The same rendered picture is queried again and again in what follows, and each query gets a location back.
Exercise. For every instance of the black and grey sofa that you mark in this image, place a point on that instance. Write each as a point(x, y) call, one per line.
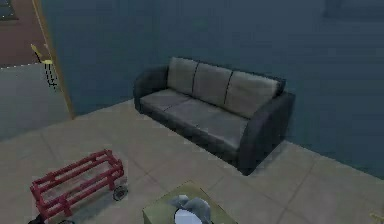
point(206, 116)

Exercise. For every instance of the olive green table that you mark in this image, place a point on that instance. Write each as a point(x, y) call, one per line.
point(156, 210)

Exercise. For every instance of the red slatted cart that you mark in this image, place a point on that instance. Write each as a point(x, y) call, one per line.
point(76, 181)

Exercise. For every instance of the yellow chair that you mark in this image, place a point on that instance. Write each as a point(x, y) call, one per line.
point(48, 66)

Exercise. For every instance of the yellow door frame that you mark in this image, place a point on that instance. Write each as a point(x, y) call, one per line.
point(55, 63)

